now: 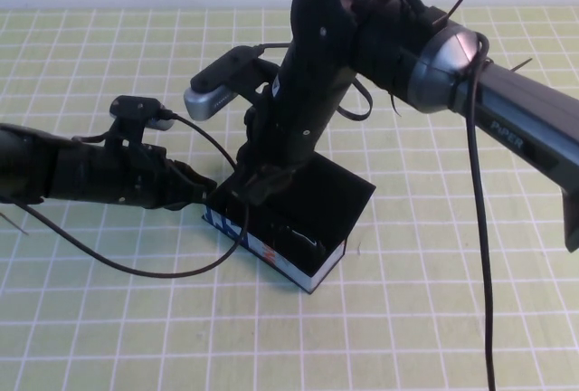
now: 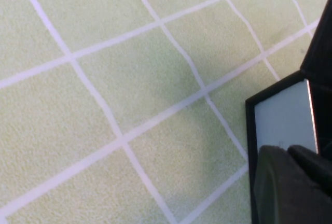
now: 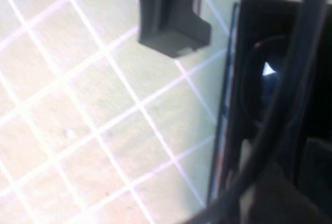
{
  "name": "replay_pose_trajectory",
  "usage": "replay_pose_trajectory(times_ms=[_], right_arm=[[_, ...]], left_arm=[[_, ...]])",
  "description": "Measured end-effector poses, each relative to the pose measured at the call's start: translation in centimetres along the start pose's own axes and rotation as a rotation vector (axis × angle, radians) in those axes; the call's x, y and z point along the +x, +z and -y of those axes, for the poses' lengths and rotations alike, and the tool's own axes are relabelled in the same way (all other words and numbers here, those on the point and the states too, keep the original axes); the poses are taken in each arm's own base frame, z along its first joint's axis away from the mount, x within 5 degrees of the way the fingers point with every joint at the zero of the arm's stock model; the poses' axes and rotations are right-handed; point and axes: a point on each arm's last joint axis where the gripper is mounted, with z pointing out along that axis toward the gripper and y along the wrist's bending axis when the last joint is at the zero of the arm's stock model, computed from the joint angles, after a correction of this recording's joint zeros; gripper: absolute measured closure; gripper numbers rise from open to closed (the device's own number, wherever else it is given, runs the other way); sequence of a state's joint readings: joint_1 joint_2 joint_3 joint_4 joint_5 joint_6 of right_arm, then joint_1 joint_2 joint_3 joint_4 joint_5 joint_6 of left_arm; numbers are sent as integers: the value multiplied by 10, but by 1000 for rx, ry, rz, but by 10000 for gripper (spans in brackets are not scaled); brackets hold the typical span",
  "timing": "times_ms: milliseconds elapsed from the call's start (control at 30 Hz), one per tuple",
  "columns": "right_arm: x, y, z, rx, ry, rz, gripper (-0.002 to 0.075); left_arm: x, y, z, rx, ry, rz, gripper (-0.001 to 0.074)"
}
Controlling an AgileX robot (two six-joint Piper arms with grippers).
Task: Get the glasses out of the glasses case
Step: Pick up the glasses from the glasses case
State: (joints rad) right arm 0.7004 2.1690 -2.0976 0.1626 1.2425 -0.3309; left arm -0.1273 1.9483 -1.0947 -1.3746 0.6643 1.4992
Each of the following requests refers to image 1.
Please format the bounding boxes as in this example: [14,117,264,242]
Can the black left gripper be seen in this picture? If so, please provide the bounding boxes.
[47,138,219,212]

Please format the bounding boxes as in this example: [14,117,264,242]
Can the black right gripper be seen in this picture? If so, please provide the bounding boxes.
[227,77,350,207]

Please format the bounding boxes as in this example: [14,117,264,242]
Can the black glasses case printed sides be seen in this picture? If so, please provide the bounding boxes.
[200,150,377,295]

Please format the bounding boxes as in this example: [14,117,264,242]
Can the green white-grid tablecloth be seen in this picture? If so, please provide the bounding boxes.
[0,6,579,391]

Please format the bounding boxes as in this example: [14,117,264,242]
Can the black left camera cable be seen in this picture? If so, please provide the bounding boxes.
[17,111,252,278]

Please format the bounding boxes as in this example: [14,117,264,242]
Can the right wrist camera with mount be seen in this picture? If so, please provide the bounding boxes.
[183,45,282,122]

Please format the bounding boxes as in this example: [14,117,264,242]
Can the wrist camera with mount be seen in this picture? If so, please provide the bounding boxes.
[110,95,176,132]
[183,45,282,122]

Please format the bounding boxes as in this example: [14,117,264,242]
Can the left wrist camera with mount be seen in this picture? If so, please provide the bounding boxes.
[110,95,176,132]

